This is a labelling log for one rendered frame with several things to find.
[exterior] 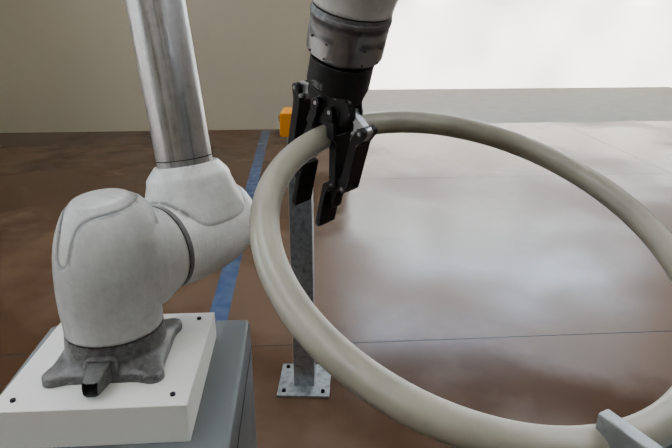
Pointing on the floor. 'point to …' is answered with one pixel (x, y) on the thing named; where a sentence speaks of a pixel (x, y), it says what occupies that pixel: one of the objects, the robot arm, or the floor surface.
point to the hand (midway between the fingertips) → (316, 193)
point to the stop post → (302, 224)
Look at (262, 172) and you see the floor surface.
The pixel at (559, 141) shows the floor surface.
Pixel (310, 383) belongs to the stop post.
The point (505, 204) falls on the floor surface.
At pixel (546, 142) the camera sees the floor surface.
